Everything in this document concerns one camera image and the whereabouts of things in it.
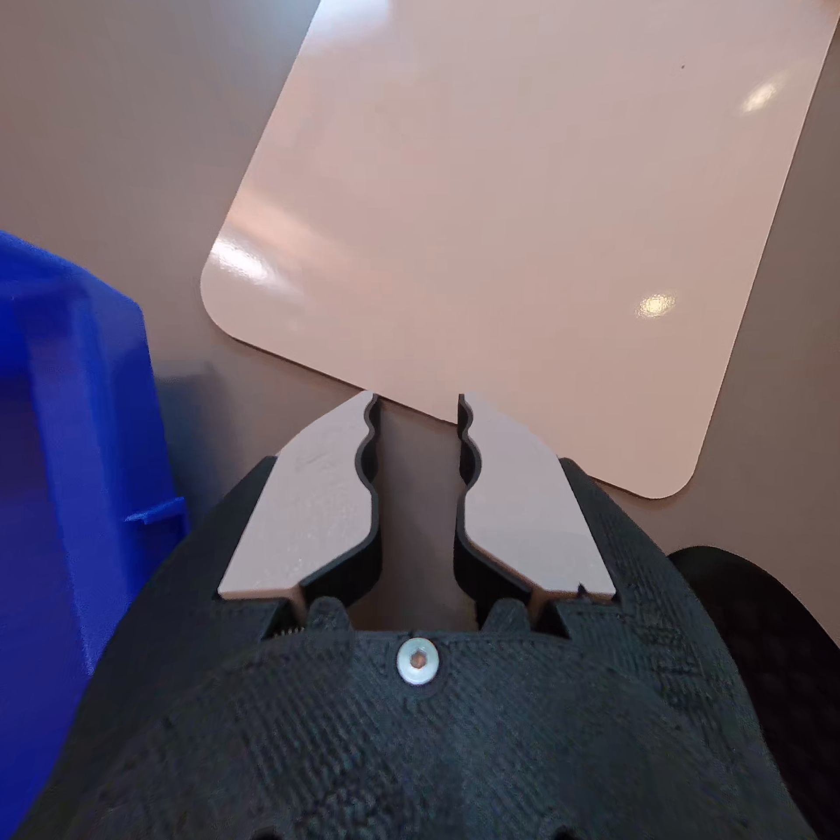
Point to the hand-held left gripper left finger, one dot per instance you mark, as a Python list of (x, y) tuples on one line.
[(302, 525)]

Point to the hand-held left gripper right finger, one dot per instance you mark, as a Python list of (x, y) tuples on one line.
[(531, 525)]

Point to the blue plastic bin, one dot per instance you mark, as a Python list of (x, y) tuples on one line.
[(65, 492)]

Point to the white whiteboard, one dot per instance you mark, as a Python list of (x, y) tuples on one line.
[(525, 229)]

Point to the black mesh cushion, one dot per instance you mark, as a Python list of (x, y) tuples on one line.
[(787, 689)]

